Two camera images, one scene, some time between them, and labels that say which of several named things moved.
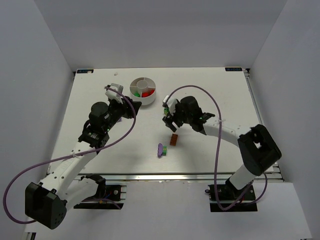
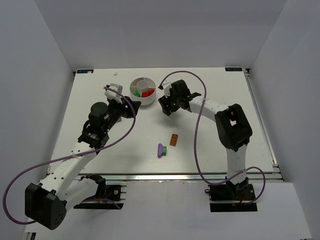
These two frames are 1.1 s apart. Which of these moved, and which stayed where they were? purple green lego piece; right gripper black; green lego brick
Moved: right gripper black
Stayed: green lego brick; purple green lego piece
